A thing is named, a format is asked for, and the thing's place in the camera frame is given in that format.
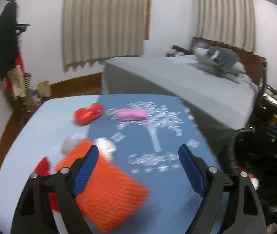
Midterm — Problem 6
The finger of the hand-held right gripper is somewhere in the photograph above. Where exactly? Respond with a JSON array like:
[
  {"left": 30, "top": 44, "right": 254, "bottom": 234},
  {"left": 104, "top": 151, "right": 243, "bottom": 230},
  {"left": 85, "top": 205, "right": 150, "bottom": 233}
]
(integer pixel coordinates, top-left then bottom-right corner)
[{"left": 237, "top": 128, "right": 277, "bottom": 149}]

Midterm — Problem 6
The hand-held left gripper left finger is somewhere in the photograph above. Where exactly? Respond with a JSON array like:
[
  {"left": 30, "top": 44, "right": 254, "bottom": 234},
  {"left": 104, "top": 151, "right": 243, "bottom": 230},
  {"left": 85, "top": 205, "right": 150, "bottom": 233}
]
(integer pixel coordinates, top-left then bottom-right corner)
[{"left": 10, "top": 145, "right": 99, "bottom": 234}]

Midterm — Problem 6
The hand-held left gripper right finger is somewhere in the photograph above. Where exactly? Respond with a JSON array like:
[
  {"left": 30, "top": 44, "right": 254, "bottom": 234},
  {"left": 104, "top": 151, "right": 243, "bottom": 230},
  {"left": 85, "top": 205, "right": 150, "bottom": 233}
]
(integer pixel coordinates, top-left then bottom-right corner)
[{"left": 178, "top": 144, "right": 267, "bottom": 234}]

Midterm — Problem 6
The white foam net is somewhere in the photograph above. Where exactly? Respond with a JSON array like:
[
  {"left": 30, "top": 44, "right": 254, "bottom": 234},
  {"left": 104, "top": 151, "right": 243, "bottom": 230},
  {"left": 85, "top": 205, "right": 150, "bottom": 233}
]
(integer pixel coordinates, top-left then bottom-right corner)
[{"left": 95, "top": 138, "right": 117, "bottom": 161}]

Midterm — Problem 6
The orange mesh bag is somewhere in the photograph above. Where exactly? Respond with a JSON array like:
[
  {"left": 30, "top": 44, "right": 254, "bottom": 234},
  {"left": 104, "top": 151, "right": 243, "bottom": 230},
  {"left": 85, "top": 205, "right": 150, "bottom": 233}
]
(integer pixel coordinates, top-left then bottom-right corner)
[{"left": 54, "top": 139, "right": 151, "bottom": 232}]

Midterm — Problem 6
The black trash bin with bag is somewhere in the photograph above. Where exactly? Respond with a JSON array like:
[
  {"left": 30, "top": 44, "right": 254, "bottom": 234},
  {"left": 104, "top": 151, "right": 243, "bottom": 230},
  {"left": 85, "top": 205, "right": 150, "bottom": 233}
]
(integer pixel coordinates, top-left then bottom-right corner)
[{"left": 226, "top": 128, "right": 277, "bottom": 225}]

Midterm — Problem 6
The pink packet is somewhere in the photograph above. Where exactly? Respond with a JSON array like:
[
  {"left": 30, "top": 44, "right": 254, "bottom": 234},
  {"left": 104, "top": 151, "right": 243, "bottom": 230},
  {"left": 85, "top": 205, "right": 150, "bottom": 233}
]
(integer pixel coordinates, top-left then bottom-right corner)
[{"left": 115, "top": 108, "right": 147, "bottom": 121}]

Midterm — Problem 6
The dark blue tree-print tablecloth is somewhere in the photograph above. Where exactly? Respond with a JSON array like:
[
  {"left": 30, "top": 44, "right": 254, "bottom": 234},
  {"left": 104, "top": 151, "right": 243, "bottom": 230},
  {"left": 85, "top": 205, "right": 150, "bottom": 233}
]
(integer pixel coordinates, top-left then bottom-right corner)
[{"left": 87, "top": 94, "right": 227, "bottom": 234}]

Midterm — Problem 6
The black office chair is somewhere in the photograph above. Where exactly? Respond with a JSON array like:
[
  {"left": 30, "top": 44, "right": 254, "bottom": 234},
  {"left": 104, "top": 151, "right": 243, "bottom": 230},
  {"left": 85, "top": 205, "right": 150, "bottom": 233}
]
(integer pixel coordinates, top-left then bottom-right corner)
[{"left": 252, "top": 62, "right": 277, "bottom": 127}]

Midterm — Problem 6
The light blue table cover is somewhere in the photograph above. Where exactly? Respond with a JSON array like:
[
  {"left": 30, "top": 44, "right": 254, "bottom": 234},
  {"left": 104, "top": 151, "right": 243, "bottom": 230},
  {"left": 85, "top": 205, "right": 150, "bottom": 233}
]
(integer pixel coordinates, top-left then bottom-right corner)
[{"left": 0, "top": 95, "right": 102, "bottom": 234}]

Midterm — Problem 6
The dark wooden headboard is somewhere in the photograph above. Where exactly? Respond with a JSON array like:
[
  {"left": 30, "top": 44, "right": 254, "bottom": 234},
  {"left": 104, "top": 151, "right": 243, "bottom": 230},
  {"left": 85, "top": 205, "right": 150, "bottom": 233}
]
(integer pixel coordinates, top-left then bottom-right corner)
[{"left": 190, "top": 36, "right": 267, "bottom": 86}]

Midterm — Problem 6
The small brown bag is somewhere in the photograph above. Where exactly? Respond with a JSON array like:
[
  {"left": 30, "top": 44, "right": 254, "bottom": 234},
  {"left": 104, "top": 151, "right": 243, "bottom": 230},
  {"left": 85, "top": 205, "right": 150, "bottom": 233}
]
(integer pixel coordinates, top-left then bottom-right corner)
[{"left": 25, "top": 95, "right": 36, "bottom": 108}]

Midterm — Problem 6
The dark grey garment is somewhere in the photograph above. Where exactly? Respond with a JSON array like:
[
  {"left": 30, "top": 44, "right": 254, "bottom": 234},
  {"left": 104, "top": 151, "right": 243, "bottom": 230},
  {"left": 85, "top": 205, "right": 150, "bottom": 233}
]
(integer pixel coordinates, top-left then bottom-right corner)
[{"left": 207, "top": 46, "right": 241, "bottom": 66}]

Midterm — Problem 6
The brown paper bag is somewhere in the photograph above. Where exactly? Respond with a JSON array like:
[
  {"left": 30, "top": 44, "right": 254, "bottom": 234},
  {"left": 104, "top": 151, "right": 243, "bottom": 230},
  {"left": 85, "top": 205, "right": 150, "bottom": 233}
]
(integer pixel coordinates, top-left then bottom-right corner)
[{"left": 37, "top": 81, "right": 52, "bottom": 97}]

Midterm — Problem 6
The bed with grey sheet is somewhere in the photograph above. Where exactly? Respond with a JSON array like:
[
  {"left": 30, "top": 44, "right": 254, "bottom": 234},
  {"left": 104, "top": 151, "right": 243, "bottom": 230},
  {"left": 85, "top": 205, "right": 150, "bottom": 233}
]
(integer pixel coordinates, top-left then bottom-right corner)
[{"left": 101, "top": 54, "right": 259, "bottom": 173}]

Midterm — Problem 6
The folded grey duvet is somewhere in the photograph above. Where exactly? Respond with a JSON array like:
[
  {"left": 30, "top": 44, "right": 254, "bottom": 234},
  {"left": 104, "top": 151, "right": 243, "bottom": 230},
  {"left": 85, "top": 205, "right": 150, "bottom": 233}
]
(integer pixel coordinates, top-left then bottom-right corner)
[{"left": 193, "top": 47, "right": 252, "bottom": 84}]

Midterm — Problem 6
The striped bag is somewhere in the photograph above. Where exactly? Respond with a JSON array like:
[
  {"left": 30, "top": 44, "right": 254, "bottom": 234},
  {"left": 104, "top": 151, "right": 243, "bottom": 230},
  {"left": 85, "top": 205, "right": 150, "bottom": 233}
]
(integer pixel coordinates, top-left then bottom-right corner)
[{"left": 9, "top": 73, "right": 33, "bottom": 98}]

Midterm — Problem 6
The beige printed bag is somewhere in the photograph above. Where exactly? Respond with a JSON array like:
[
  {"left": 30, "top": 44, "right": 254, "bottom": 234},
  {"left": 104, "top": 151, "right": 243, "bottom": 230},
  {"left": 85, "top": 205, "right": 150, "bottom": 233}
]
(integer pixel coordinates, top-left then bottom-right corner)
[{"left": 8, "top": 67, "right": 27, "bottom": 98}]

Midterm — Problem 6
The pinkish patterned bundle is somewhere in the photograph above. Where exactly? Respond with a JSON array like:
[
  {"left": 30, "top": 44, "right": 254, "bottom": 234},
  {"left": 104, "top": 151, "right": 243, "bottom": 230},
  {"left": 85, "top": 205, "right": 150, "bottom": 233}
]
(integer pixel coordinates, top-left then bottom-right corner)
[{"left": 166, "top": 50, "right": 186, "bottom": 57}]

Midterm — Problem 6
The black pillow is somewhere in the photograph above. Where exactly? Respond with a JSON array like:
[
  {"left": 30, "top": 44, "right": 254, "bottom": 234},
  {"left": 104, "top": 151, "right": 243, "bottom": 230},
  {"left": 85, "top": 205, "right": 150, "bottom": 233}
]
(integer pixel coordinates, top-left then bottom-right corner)
[{"left": 171, "top": 45, "right": 190, "bottom": 53}]

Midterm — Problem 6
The narrow beige curtain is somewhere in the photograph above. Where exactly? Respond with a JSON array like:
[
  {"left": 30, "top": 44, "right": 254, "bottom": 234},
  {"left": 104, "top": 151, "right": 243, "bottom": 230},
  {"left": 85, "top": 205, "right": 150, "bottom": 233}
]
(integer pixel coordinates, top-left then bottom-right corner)
[{"left": 193, "top": 0, "right": 256, "bottom": 53}]

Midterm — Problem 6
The red garment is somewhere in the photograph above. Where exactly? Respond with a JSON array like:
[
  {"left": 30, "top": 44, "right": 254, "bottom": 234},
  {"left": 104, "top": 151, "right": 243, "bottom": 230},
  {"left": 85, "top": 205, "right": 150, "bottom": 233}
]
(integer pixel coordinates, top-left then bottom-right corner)
[{"left": 5, "top": 50, "right": 25, "bottom": 93}]

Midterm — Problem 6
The wide beige curtain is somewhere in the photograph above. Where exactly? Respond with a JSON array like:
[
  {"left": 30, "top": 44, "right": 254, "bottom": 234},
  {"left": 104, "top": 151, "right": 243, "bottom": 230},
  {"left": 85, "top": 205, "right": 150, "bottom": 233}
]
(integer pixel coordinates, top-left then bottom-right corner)
[{"left": 62, "top": 0, "right": 146, "bottom": 72}]

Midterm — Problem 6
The black coat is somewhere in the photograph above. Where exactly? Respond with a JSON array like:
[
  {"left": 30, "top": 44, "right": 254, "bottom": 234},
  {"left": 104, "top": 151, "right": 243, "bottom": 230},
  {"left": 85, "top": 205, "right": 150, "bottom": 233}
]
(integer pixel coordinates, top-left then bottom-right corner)
[{"left": 0, "top": 5, "right": 19, "bottom": 80}]

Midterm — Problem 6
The wooden window frame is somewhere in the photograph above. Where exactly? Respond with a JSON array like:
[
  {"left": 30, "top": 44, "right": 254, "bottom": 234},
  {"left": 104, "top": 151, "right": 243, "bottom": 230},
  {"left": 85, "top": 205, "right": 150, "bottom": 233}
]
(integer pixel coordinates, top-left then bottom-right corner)
[{"left": 145, "top": 0, "right": 152, "bottom": 40}]

